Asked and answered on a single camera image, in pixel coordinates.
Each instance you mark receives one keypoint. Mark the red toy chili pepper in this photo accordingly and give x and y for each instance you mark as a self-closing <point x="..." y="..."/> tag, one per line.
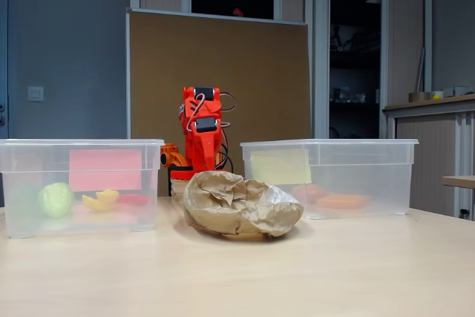
<point x="133" y="199"/>

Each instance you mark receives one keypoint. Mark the orange toy croissant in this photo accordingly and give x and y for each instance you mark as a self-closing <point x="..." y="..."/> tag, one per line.
<point x="301" y="191"/>

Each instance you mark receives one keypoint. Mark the yellow toy bananas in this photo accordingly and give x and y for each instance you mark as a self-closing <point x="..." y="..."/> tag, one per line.
<point x="100" y="201"/>

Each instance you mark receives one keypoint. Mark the pale green toy grapes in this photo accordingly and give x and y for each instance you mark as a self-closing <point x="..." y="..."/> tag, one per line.
<point x="55" y="200"/>

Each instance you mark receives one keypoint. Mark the red robot arm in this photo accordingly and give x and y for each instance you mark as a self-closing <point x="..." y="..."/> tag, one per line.
<point x="202" y="103"/>

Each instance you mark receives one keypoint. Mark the yellow paper label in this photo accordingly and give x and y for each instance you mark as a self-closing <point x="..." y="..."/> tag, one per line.
<point x="280" y="166"/>

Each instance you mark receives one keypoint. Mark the pink paper label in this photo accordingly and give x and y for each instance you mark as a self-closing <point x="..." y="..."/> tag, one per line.
<point x="105" y="170"/>

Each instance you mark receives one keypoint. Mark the clear plastic bin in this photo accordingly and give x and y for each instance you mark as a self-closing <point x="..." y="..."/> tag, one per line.
<point x="371" y="168"/>
<point x="22" y="168"/>

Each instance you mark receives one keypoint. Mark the white box on cabinet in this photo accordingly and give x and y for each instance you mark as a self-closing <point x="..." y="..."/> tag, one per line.
<point x="458" y="91"/>

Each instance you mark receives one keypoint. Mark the orange plastic clamp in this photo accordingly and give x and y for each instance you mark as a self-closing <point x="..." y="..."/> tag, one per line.
<point x="172" y="157"/>

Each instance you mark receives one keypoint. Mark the wooden base block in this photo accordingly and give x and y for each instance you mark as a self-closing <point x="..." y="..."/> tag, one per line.
<point x="178" y="187"/>

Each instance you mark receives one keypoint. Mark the brown cork board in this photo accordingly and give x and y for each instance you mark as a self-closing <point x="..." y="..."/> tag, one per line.
<point x="156" y="72"/>

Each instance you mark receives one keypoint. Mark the crumpled brown paper bag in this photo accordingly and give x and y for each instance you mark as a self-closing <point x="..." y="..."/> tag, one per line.
<point x="252" y="217"/>

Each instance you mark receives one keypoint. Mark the grey cabinet with wooden top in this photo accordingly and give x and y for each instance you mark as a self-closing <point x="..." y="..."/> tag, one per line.
<point x="426" y="146"/>

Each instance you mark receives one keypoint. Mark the small wooden side table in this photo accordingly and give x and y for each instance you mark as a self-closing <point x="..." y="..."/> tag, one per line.
<point x="460" y="181"/>

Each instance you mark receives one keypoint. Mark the white light switch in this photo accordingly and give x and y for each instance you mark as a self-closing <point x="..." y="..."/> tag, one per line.
<point x="35" y="93"/>

